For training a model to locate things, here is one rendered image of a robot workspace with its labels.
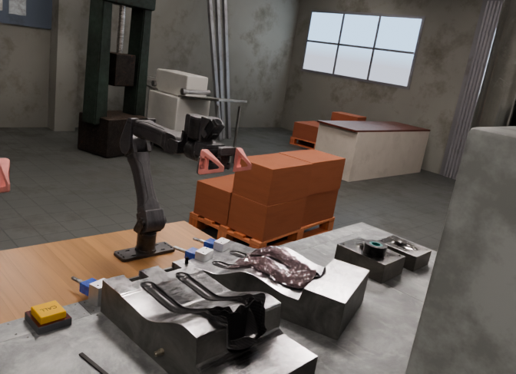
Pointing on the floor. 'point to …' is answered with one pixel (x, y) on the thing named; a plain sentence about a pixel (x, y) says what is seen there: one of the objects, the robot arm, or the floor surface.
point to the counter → (373, 147)
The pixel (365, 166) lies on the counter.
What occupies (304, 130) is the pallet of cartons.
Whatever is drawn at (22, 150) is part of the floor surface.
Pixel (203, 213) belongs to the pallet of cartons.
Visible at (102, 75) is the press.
